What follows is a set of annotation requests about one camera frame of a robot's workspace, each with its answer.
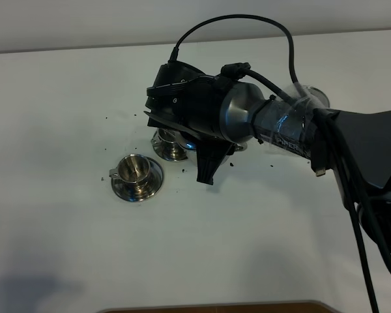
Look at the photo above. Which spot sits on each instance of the stainless steel teacup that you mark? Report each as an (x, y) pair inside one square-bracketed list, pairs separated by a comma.
[(132, 172), (164, 136)]

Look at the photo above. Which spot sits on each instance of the steel teapot saucer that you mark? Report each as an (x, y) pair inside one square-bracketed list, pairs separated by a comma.
[(319, 95)]

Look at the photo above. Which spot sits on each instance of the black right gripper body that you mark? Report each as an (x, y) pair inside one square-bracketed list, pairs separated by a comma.
[(180, 87)]

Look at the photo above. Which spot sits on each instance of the steel saucer near cup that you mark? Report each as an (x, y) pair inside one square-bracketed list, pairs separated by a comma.
[(156, 180)]

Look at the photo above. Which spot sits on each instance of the near stainless steel teacup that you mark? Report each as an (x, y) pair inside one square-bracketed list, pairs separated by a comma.
[(132, 172)]

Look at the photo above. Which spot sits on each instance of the far steel cup saucer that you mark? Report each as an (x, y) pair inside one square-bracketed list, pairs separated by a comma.
[(172, 153)]

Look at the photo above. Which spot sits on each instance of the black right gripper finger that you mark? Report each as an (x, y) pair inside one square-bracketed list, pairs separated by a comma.
[(210, 155), (201, 125)]

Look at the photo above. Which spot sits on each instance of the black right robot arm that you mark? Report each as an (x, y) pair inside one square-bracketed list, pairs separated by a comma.
[(355, 146)]

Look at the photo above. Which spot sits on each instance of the far stainless steel teacup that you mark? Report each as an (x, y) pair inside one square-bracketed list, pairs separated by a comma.
[(164, 136)]

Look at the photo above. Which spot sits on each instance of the stainless steel teapot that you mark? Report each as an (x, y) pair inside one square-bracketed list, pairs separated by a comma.
[(190, 147)]

